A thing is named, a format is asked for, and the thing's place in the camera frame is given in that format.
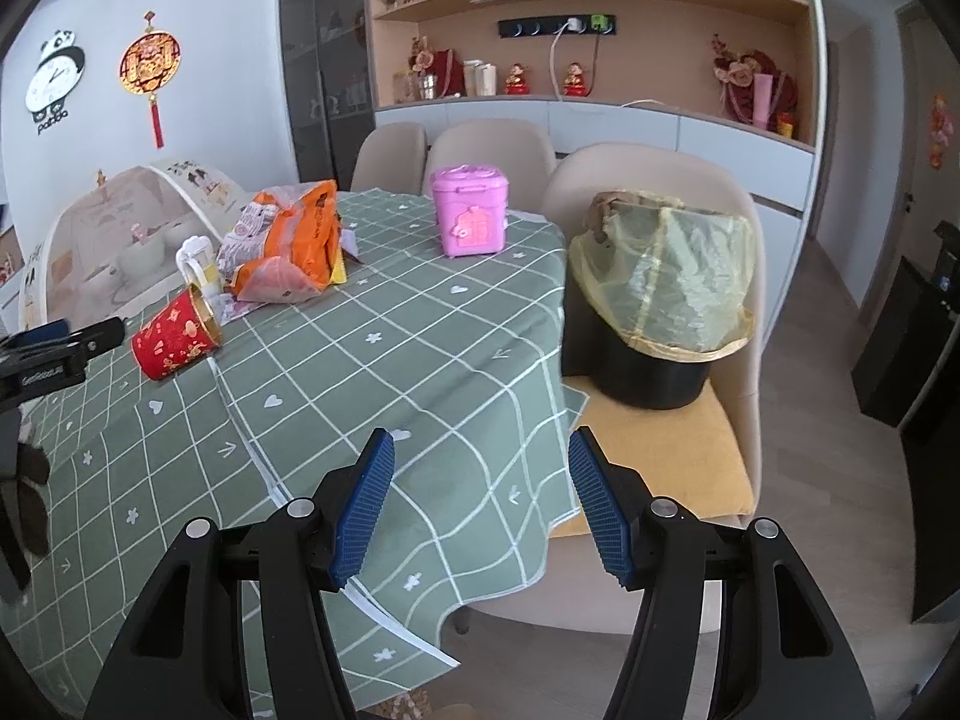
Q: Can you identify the orange snack bag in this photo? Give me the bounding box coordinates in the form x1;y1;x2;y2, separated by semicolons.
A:
218;179;347;304

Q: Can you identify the pink toy trash bin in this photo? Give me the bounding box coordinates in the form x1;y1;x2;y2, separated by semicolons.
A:
430;164;509;259

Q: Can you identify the mesh food cover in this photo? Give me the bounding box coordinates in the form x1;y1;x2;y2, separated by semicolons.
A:
20;160;251;328

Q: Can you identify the red paper cup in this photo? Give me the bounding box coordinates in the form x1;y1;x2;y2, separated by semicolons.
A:
130;286;223;380

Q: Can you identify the white yellow toy cup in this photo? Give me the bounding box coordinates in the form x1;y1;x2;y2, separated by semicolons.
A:
176;236;223;298

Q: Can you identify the beige chair with cushion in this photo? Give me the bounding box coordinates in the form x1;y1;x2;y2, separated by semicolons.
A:
472;143;763;634

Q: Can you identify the yellow seat cushion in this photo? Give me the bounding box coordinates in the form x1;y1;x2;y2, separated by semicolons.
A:
565;377;761;527

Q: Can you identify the black bin with yellow bag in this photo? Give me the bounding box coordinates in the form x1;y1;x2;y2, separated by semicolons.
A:
568;190;757;411

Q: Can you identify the green checked tablecloth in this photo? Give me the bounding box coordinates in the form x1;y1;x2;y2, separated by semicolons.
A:
2;190;578;715

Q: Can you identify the beige chair far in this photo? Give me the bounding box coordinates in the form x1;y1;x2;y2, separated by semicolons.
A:
352;122;428;195

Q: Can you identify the dark glass cabinet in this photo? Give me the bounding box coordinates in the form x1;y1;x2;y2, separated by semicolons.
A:
280;0;374;190

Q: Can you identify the beige chair middle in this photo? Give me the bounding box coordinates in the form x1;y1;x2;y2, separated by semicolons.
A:
423;119;556;211

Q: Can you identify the red doll figurine left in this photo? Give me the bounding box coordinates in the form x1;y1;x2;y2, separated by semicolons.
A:
505;64;530;96

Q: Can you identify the red doll figurine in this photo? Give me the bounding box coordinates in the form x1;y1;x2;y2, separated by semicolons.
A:
563;62;589;98
505;64;530;96

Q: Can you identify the red flower bouquet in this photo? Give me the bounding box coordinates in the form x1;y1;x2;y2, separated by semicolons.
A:
711;34;799;138

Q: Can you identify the red doll figurine right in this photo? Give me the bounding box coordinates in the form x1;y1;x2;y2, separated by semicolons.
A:
563;62;589;98

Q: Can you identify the wooden shelf cabinet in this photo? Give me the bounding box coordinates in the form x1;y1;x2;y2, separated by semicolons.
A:
366;0;825;236

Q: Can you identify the black power strip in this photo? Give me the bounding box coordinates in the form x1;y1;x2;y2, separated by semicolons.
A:
496;13;617;39

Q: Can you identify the panda wall clock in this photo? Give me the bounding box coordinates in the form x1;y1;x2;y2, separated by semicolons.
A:
25;29;86;133

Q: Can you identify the red chinese wall ornament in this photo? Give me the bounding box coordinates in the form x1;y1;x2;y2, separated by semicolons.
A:
117;10;182;149

